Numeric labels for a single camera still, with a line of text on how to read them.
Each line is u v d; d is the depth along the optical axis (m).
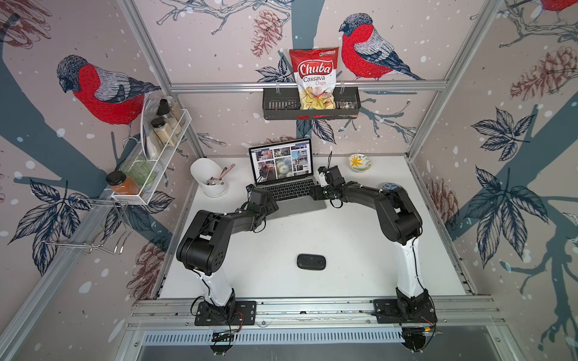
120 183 0.59
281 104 0.95
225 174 1.00
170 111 0.82
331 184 0.84
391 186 1.04
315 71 0.80
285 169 1.07
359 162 1.17
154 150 0.71
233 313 0.71
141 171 0.66
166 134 0.77
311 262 0.84
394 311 0.72
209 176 1.07
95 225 0.57
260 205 0.78
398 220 0.58
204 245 0.49
